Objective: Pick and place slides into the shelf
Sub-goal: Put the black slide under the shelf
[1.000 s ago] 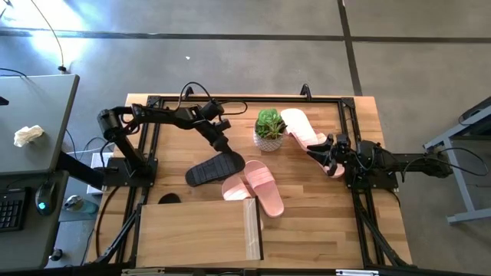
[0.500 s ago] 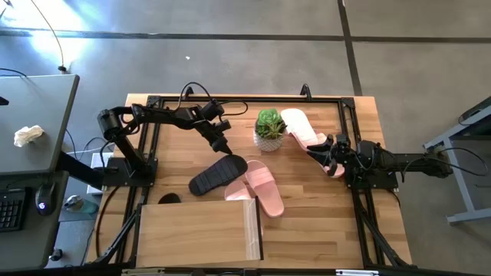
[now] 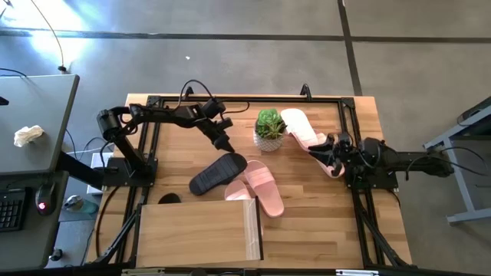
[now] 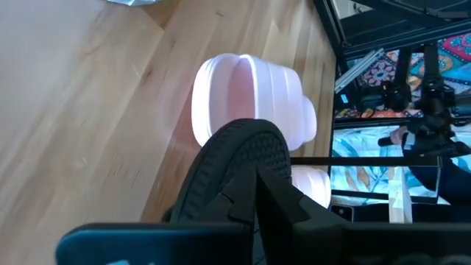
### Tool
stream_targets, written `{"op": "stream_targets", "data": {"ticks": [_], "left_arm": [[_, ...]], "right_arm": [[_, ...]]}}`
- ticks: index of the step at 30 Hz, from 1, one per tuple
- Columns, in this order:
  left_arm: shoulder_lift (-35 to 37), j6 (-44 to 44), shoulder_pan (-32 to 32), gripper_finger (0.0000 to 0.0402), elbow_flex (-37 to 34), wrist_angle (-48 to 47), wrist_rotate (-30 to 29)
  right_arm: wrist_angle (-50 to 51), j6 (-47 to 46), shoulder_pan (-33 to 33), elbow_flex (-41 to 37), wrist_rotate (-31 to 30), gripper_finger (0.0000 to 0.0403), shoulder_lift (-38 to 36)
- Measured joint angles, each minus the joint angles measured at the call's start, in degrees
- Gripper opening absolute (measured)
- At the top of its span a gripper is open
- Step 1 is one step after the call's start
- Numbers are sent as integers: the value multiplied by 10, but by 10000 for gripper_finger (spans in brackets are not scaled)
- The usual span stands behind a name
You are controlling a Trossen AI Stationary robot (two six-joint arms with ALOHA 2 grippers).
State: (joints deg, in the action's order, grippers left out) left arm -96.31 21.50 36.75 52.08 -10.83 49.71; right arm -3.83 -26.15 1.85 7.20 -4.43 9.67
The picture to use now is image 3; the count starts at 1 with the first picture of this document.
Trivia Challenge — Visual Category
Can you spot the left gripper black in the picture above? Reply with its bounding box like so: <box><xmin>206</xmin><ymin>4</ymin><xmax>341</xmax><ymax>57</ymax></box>
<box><xmin>187</xmin><ymin>106</ymin><xmax>236</xmax><ymax>153</ymax></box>

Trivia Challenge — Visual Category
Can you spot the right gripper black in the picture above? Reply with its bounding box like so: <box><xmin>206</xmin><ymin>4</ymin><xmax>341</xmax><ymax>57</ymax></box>
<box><xmin>308</xmin><ymin>134</ymin><xmax>364</xmax><ymax>178</ymax></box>

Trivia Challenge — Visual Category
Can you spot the black slide sandal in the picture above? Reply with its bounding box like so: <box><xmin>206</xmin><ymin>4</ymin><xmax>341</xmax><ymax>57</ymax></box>
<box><xmin>188</xmin><ymin>152</ymin><xmax>249</xmax><ymax>196</ymax></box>
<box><xmin>157</xmin><ymin>192</ymin><xmax>183</xmax><ymax>205</ymax></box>

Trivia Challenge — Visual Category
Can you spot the succulent in white faceted pot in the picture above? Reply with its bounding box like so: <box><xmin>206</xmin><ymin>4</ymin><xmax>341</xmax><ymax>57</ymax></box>
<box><xmin>252</xmin><ymin>108</ymin><xmax>288</xmax><ymax>153</ymax></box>

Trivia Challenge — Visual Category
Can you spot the white box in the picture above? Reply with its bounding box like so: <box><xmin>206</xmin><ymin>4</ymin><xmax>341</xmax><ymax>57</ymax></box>
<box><xmin>86</xmin><ymin>152</ymin><xmax>115</xmax><ymax>196</ymax></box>

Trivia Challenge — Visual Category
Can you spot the grey metal table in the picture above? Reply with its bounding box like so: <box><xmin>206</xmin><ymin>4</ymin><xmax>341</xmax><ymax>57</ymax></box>
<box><xmin>423</xmin><ymin>95</ymin><xmax>491</xmax><ymax>225</ymax></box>

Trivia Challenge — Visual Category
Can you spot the black computer mouse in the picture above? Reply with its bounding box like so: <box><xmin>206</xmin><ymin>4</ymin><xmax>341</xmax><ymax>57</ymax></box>
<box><xmin>35</xmin><ymin>182</ymin><xmax>57</xmax><ymax>216</ymax></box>

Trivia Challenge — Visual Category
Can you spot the grey desk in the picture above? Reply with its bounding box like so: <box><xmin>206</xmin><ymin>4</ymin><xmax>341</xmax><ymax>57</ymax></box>
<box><xmin>0</xmin><ymin>74</ymin><xmax>104</xmax><ymax>271</ymax></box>

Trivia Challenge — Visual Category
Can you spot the crumpled white tissue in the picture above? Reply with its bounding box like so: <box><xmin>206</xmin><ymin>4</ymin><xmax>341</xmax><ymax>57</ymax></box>
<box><xmin>13</xmin><ymin>124</ymin><xmax>45</xmax><ymax>148</ymax></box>

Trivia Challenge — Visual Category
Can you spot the black keyboard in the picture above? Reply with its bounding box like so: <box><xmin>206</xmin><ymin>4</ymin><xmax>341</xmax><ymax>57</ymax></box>
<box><xmin>0</xmin><ymin>187</ymin><xmax>27</xmax><ymax>233</ymax></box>

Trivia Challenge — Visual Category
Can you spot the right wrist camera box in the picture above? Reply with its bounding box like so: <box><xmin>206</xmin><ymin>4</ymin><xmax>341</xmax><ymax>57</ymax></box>
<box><xmin>335</xmin><ymin>131</ymin><xmax>354</xmax><ymax>146</ymax></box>

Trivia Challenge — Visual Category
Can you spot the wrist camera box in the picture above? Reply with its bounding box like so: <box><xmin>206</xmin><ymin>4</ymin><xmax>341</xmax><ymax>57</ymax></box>
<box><xmin>202</xmin><ymin>97</ymin><xmax>228</xmax><ymax>119</ymax></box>
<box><xmin>335</xmin><ymin>131</ymin><xmax>354</xmax><ymax>146</ymax></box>

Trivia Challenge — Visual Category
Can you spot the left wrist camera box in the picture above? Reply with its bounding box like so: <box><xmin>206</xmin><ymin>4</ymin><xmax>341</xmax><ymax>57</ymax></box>
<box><xmin>202</xmin><ymin>97</ymin><xmax>228</xmax><ymax>119</ymax></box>

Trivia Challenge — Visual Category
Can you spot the black metal rig frame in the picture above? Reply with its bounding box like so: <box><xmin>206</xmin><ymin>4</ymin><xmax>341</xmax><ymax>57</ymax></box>
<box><xmin>91</xmin><ymin>94</ymin><xmax>414</xmax><ymax>269</ymax></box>

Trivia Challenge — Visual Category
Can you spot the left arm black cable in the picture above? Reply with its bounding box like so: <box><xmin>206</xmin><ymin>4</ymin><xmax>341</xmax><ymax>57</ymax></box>
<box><xmin>179</xmin><ymin>78</ymin><xmax>251</xmax><ymax>116</ymax></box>

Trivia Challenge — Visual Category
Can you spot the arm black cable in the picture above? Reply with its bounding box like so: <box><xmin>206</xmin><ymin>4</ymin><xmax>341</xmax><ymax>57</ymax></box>
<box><xmin>179</xmin><ymin>78</ymin><xmax>251</xmax><ymax>116</ymax></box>
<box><xmin>405</xmin><ymin>145</ymin><xmax>490</xmax><ymax>181</ymax></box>

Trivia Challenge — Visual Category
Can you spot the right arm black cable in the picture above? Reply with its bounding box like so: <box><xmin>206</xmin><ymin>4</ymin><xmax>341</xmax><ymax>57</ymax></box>
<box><xmin>405</xmin><ymin>145</ymin><xmax>490</xmax><ymax>181</ymax></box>

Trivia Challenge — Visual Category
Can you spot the black floor cable with plug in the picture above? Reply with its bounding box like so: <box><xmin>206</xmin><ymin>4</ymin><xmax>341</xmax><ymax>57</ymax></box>
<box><xmin>29</xmin><ymin>0</ymin><xmax>68</xmax><ymax>74</ymax></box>

